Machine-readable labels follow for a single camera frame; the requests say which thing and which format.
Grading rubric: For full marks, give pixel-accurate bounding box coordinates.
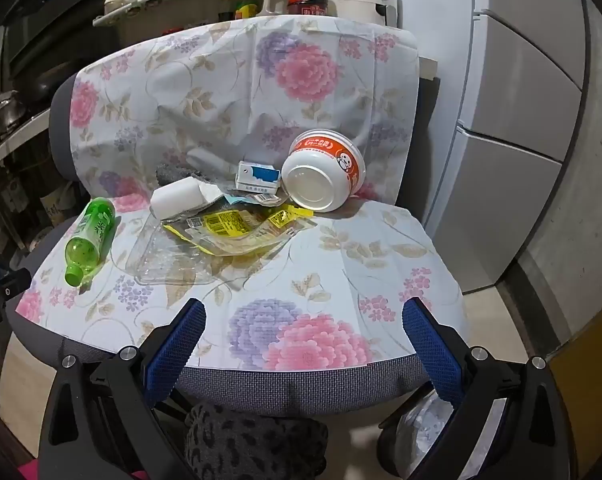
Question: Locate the large yellow plastic wrapper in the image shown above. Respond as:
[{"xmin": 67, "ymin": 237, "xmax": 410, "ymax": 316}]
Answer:
[{"xmin": 163, "ymin": 210, "xmax": 302, "ymax": 256}]

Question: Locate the black range hood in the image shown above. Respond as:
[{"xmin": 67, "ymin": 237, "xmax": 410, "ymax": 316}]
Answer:
[{"xmin": 1, "ymin": 0, "xmax": 116, "ymax": 76}]

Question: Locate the floral cloth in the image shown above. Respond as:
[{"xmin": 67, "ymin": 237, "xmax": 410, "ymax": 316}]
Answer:
[{"xmin": 18, "ymin": 15, "xmax": 464, "ymax": 368}]

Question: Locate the white pink plate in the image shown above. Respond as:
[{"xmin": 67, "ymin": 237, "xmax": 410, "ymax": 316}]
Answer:
[{"xmin": 281, "ymin": 129, "xmax": 366, "ymax": 213}]

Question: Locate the person's leopard print leg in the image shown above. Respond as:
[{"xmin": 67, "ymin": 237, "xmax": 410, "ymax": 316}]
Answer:
[{"xmin": 183, "ymin": 400, "xmax": 329, "ymax": 480}]

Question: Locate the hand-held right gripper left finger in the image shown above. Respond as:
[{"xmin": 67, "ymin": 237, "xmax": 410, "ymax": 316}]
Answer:
[{"xmin": 40, "ymin": 298, "xmax": 208, "ymax": 480}]

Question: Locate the clear plastic container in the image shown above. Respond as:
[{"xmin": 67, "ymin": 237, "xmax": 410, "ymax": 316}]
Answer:
[{"xmin": 126, "ymin": 217, "xmax": 216, "ymax": 286}]

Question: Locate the bin with white plastic bag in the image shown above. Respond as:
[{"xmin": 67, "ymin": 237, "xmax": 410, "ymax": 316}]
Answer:
[{"xmin": 378, "ymin": 390, "xmax": 506, "ymax": 480}]

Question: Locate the glass shelf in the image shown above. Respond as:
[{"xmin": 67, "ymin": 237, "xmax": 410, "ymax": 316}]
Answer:
[{"xmin": 93, "ymin": 0, "xmax": 326, "ymax": 28}]

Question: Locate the yellow board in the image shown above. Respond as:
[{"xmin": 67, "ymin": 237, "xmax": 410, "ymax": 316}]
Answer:
[{"xmin": 551, "ymin": 305, "xmax": 602, "ymax": 461}]

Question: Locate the pink garment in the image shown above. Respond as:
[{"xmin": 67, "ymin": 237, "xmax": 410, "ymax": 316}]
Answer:
[{"xmin": 16, "ymin": 460, "xmax": 146, "ymax": 480}]

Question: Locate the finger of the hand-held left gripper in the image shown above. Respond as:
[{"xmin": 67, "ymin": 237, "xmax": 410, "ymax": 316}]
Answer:
[{"xmin": 0, "ymin": 266, "xmax": 32, "ymax": 311}]

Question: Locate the small yellow plastic wrapper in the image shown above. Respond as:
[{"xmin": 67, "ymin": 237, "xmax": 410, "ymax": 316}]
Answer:
[{"xmin": 266, "ymin": 205, "xmax": 316, "ymax": 233}]

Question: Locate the light blue wrapper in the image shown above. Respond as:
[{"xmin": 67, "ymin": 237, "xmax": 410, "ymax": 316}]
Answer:
[{"xmin": 226, "ymin": 191, "xmax": 282, "ymax": 207}]

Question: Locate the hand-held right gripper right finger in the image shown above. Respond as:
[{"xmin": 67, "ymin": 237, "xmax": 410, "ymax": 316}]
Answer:
[{"xmin": 402, "ymin": 297, "xmax": 579, "ymax": 480}]

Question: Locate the white and blue carton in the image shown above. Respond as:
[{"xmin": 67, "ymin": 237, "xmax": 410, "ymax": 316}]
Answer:
[{"xmin": 234, "ymin": 161, "xmax": 282, "ymax": 196}]

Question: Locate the white printed bag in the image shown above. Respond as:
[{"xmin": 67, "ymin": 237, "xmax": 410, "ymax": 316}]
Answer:
[{"xmin": 41, "ymin": 182, "xmax": 79, "ymax": 228}]

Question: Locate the green plastic bottle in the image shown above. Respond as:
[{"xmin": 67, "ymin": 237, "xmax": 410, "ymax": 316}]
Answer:
[{"xmin": 64, "ymin": 198, "xmax": 116, "ymax": 287}]

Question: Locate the silver refrigerator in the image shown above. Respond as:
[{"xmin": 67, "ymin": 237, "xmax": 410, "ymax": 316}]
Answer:
[{"xmin": 401, "ymin": 0, "xmax": 589, "ymax": 295}]

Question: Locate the metal pot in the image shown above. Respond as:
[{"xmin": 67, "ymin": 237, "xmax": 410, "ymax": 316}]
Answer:
[{"xmin": 0, "ymin": 90, "xmax": 26, "ymax": 133}]

